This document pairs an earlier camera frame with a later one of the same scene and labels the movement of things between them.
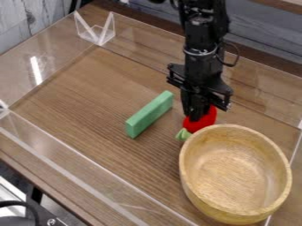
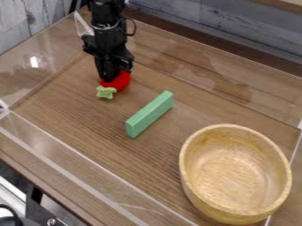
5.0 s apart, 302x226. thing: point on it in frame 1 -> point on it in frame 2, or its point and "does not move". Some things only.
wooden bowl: (235, 173) does not move
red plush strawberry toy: (189, 125) -> (116, 85)
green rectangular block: (148, 114) does not move
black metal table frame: (44, 216) does not move
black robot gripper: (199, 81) -> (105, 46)
